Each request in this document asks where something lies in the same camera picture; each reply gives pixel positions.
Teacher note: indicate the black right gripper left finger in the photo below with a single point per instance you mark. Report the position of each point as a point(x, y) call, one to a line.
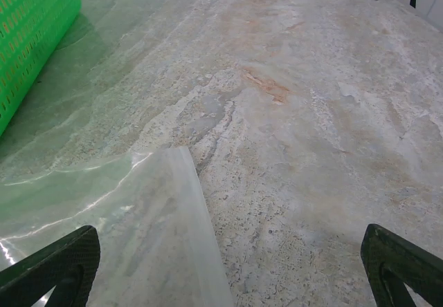
point(69, 251)

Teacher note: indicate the clear zip-top bag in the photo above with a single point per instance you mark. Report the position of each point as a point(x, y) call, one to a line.
point(145, 217)

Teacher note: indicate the green plastic basket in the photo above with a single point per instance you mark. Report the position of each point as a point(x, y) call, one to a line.
point(31, 27)

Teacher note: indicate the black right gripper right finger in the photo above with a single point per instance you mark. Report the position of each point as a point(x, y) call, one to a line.
point(384, 248)

